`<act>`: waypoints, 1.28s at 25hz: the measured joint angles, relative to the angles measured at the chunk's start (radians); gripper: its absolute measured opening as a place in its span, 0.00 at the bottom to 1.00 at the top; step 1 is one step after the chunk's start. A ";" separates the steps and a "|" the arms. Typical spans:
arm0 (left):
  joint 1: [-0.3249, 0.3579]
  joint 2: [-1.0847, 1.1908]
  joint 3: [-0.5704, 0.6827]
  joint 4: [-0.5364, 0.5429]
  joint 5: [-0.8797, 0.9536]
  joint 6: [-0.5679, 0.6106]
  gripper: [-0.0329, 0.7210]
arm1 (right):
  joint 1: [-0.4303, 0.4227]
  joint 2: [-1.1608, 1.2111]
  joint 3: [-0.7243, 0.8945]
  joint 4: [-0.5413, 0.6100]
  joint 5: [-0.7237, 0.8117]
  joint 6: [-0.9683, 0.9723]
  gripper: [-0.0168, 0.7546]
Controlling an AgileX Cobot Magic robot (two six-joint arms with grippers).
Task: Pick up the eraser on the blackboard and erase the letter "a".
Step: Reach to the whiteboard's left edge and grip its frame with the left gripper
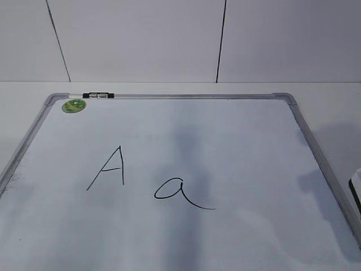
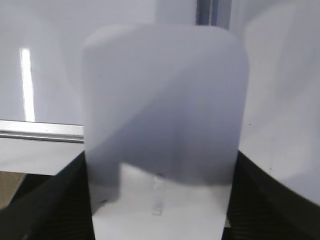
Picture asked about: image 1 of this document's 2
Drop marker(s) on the white whiteboard eraser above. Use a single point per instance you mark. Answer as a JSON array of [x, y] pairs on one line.
[[354, 186]]

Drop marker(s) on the black and clear board clip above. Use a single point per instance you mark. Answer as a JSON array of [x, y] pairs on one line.
[[98, 95]]

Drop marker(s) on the round green magnet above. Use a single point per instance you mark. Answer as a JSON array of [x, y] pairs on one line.
[[74, 106]]

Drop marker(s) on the white whiteboard with grey frame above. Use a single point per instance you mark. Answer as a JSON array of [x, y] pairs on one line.
[[171, 184]]

